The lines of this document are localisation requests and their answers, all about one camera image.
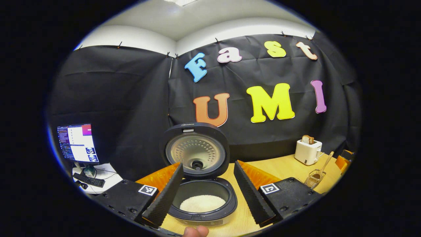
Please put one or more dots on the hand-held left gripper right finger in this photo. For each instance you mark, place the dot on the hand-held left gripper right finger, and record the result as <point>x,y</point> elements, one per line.
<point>251,194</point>

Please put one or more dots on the black rice cooker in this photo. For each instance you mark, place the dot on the black rice cooker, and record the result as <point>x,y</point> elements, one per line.
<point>197,151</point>

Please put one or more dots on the black computer mouse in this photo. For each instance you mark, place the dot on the black computer mouse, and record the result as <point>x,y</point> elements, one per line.
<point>84,186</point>

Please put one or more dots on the white rice heap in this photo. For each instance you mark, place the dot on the white rice heap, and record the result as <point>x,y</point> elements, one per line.
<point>202,203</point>

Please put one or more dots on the toasted bread slice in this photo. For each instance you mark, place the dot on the toasted bread slice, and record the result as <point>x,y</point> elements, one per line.
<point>308,139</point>

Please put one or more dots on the wooden spoon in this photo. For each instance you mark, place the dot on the wooden spoon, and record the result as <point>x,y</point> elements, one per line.
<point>324,164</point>

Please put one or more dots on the white toaster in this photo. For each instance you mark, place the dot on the white toaster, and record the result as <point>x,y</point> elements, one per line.
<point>307,153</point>

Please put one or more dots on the white side table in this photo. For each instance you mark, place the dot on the white side table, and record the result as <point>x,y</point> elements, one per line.
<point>110,181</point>

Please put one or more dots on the black backdrop cloth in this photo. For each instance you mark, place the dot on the black backdrop cloth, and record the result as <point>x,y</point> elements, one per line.
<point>131,98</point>

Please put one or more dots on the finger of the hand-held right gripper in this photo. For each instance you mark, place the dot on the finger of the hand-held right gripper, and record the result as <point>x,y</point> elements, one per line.
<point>342,163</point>

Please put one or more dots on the black keyboard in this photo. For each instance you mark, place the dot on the black keyboard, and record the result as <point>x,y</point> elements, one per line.
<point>89,180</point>

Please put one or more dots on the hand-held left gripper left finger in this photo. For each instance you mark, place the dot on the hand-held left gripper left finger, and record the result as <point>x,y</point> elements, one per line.
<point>166,197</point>

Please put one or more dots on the computer monitor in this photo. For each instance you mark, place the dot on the computer monitor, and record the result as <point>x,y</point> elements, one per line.
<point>79,143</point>

